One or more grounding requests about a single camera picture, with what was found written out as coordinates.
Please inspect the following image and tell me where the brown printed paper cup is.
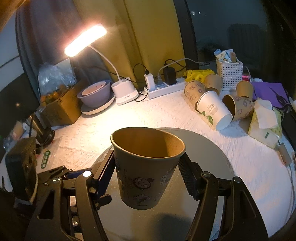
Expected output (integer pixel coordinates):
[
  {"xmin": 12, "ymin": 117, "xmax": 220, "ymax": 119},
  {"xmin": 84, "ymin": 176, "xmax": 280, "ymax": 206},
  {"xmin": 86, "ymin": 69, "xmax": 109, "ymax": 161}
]
[{"xmin": 110, "ymin": 127, "xmax": 186, "ymax": 210}]

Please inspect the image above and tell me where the brown paper cup open-mouthed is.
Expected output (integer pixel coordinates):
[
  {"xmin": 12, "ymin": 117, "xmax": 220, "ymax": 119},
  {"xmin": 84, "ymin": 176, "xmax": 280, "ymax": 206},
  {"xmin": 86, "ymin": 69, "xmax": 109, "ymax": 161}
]
[{"xmin": 222, "ymin": 95, "xmax": 254, "ymax": 121}]

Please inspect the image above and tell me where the white paper cup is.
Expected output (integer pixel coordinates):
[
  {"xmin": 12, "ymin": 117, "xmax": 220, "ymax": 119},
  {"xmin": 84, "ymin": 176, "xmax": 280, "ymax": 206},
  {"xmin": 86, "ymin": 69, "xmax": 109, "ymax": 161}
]
[{"xmin": 197, "ymin": 91, "xmax": 233, "ymax": 131}]

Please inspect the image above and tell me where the brown paper cup right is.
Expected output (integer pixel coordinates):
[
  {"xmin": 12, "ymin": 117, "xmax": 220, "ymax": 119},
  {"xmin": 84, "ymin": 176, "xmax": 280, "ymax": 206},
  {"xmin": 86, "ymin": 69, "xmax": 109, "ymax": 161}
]
[{"xmin": 236, "ymin": 80, "xmax": 254, "ymax": 100}]

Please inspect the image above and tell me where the brown paper cup lying left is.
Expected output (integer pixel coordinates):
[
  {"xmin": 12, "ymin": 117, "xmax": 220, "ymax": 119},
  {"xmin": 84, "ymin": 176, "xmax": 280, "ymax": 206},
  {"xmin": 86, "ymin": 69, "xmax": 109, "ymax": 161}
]
[{"xmin": 184, "ymin": 80, "xmax": 206, "ymax": 110}]

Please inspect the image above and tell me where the brown paper cup rear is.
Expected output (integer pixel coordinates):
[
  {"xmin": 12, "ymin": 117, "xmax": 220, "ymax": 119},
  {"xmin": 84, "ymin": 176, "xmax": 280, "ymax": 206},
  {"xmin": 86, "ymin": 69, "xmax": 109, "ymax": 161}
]
[{"xmin": 205, "ymin": 74, "xmax": 223, "ymax": 95}]

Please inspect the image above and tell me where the white tablecloth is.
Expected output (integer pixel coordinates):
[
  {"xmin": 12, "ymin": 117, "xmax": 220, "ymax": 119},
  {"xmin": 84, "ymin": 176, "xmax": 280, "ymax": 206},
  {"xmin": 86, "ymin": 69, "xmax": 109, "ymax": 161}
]
[{"xmin": 46, "ymin": 91, "xmax": 295, "ymax": 235}]

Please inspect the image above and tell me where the round grey heating mat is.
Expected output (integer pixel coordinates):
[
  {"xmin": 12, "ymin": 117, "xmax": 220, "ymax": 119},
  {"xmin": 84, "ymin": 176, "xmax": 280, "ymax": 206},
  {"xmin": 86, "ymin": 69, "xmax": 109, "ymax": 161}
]
[{"xmin": 98, "ymin": 128, "xmax": 234, "ymax": 240}]

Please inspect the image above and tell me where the cardboard box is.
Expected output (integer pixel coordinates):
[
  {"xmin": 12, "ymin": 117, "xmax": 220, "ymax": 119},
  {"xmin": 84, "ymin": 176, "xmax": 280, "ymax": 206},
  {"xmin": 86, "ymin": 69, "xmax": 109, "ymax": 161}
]
[{"xmin": 40, "ymin": 80, "xmax": 88, "ymax": 126}]

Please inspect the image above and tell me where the clear plastic bag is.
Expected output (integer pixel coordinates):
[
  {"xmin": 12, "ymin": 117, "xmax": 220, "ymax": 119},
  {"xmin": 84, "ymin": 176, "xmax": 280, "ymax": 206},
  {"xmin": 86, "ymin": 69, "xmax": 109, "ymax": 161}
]
[{"xmin": 38, "ymin": 59, "xmax": 76, "ymax": 105}]

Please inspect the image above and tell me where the white plate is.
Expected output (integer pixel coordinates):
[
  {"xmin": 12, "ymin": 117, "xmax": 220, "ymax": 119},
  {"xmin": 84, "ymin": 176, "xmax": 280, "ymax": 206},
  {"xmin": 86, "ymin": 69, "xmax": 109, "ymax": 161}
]
[{"xmin": 80, "ymin": 92, "xmax": 115, "ymax": 115}]

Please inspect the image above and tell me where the tissue pack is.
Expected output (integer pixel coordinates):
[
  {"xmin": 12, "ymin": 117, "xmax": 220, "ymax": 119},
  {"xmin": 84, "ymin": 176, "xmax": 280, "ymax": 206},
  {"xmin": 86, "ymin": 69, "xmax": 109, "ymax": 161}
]
[{"xmin": 248, "ymin": 99, "xmax": 282, "ymax": 149}]

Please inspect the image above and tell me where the purple bowl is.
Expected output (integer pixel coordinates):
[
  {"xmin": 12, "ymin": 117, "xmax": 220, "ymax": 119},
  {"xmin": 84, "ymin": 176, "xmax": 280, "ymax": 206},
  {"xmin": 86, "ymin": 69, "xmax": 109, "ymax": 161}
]
[{"xmin": 77, "ymin": 80, "xmax": 111, "ymax": 108}]

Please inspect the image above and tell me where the white desk lamp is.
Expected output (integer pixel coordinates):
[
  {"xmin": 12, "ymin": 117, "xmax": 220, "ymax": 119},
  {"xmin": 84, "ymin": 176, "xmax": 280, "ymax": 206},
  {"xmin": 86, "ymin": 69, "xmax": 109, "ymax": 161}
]
[{"xmin": 64, "ymin": 23, "xmax": 139, "ymax": 106}]

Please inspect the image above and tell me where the purple folder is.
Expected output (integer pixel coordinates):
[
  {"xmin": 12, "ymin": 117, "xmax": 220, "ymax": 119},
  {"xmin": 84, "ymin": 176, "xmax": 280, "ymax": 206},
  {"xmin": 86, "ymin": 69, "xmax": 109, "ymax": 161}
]
[{"xmin": 252, "ymin": 82, "xmax": 290, "ymax": 108}]

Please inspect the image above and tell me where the grey curtain left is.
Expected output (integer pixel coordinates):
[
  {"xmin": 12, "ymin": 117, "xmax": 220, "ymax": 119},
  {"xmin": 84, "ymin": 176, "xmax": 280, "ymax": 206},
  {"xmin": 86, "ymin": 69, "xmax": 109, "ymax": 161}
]
[{"xmin": 14, "ymin": 0, "xmax": 112, "ymax": 98}]

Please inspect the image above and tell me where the white power strip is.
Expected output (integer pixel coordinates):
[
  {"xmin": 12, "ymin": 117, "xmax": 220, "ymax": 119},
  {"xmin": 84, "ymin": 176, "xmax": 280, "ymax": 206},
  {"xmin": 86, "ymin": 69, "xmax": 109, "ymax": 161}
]
[{"xmin": 147, "ymin": 77, "xmax": 186, "ymax": 100}]

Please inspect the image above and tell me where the white plastic basket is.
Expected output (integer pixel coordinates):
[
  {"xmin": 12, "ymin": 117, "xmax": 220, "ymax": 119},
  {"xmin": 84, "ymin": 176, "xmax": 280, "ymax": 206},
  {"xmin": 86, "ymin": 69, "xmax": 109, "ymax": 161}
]
[{"xmin": 216, "ymin": 59, "xmax": 243, "ymax": 91}]

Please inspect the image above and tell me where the yellow cloth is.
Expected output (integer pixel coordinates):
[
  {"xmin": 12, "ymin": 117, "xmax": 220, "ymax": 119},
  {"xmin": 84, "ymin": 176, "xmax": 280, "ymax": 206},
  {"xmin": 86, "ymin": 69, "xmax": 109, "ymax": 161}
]
[{"xmin": 183, "ymin": 69, "xmax": 215, "ymax": 83}]

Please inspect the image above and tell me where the black charger plug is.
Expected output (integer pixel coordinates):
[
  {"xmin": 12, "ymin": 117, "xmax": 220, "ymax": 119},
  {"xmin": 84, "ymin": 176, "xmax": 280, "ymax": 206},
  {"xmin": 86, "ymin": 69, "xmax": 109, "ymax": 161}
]
[{"xmin": 163, "ymin": 67, "xmax": 177, "ymax": 85}]

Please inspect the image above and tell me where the white charger plug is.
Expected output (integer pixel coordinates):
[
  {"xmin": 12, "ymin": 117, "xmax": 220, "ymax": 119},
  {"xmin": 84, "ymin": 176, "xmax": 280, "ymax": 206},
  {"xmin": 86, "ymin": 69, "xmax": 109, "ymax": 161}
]
[{"xmin": 144, "ymin": 73, "xmax": 156, "ymax": 91}]

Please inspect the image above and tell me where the yellow curtain centre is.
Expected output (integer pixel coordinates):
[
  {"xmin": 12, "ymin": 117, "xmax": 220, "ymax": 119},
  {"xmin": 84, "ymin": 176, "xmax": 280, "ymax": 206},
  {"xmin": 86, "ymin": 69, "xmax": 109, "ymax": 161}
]
[{"xmin": 74, "ymin": 1, "xmax": 184, "ymax": 88}]

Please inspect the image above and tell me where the mat controller with cable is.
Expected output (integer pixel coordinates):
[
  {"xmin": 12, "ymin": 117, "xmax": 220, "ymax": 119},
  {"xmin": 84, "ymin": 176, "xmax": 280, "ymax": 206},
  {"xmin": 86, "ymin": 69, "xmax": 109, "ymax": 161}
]
[{"xmin": 278, "ymin": 142, "xmax": 295, "ymax": 217}]

